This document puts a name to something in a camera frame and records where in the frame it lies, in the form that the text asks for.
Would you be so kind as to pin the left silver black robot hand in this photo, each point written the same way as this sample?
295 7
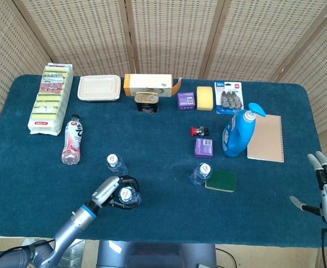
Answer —
106 191

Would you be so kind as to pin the clear Ganten water bottle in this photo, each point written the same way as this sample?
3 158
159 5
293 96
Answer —
112 160
204 169
125 194

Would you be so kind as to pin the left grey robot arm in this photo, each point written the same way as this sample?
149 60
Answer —
73 226

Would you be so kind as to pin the pink white drink bottle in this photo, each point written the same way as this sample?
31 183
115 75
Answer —
73 136

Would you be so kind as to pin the shiny metal table leg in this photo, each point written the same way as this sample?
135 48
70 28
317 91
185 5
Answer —
78 257

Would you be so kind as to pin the blue fabric table cover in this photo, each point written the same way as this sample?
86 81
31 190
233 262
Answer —
157 134

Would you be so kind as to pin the grey robot torso base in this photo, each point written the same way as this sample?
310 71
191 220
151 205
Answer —
152 255

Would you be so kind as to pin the kraft spiral notebook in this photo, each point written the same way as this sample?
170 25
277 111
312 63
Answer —
266 138

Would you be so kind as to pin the black luncheon meat can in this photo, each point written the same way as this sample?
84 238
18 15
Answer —
146 103

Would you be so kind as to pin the beige lidded food container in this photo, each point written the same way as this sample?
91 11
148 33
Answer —
99 88

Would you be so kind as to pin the red emergency stop button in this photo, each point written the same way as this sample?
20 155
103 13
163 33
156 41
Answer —
194 131

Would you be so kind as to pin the yellow sponge multipack bag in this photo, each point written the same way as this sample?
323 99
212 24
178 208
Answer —
50 100

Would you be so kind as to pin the purple wrapped box with barcode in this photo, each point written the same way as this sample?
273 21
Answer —
204 148

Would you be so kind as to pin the green yellow scouring sponge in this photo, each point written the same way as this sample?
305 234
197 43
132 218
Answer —
222 180

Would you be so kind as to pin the white orange carton box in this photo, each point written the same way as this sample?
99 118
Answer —
149 82

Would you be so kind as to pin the blue detergent jug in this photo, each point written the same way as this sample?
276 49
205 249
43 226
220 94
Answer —
234 136

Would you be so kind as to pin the purple cube box with icons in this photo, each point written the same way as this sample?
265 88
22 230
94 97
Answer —
186 101

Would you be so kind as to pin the plain yellow sponge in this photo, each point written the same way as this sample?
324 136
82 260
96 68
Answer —
205 98

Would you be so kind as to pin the woven bamboo folding screen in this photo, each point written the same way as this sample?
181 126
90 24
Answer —
166 36

